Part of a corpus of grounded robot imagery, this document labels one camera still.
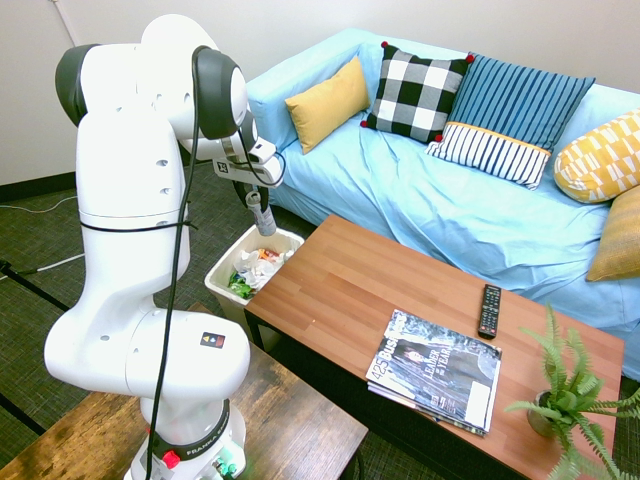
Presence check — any black white checked pillow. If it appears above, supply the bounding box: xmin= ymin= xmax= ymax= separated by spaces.
xmin=359 ymin=40 xmax=476 ymax=145

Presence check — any light blue sofa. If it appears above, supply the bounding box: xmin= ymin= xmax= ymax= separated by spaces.
xmin=245 ymin=27 xmax=640 ymax=331

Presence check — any business magazine with cover photo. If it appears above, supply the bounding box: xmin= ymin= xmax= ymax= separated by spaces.
xmin=365 ymin=308 xmax=503 ymax=432

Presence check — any black stand leg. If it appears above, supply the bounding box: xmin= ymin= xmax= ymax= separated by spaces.
xmin=0 ymin=258 xmax=71 ymax=314

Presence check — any silver printed drink can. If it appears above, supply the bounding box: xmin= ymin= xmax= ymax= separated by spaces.
xmin=246 ymin=189 xmax=278 ymax=238

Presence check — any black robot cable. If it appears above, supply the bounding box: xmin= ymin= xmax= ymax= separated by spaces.
xmin=144 ymin=44 xmax=217 ymax=480

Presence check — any white floor cable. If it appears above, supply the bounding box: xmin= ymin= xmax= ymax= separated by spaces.
xmin=0 ymin=193 xmax=87 ymax=275

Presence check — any grey plant pot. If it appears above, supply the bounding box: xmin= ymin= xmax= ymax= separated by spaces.
xmin=526 ymin=389 xmax=564 ymax=440

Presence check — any green snack wrapper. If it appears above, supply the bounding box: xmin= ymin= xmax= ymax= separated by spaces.
xmin=228 ymin=269 xmax=257 ymax=301

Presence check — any crumpled white tissue paper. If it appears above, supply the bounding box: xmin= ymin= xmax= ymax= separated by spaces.
xmin=233 ymin=249 xmax=295 ymax=292

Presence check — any white plastic trash bin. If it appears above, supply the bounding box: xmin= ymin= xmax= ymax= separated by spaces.
xmin=204 ymin=224 xmax=306 ymax=324

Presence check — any yellow white patterned pillow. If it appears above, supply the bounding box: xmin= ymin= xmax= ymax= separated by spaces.
xmin=553 ymin=108 xmax=640 ymax=205

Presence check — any white wall cable duct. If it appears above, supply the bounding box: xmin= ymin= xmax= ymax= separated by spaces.
xmin=47 ymin=0 xmax=81 ymax=47

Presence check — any black remote control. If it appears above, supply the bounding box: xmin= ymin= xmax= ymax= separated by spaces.
xmin=476 ymin=283 xmax=503 ymax=341

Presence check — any plain mustard yellow pillow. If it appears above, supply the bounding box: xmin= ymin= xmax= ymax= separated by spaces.
xmin=284 ymin=54 xmax=372 ymax=156

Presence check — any green fern plant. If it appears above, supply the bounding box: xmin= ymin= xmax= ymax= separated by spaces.
xmin=503 ymin=301 xmax=640 ymax=480

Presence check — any magazine stack under cover magazine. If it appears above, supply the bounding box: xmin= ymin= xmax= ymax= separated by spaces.
xmin=366 ymin=379 xmax=494 ymax=439

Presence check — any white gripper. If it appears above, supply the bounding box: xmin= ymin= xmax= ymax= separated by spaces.
xmin=211 ymin=140 xmax=287 ymax=215

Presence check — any gold textured pillow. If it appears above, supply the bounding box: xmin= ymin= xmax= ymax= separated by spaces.
xmin=585 ymin=185 xmax=640 ymax=283

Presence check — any blue striped pillow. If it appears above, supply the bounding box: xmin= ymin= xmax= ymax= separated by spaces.
xmin=424 ymin=51 xmax=597 ymax=192

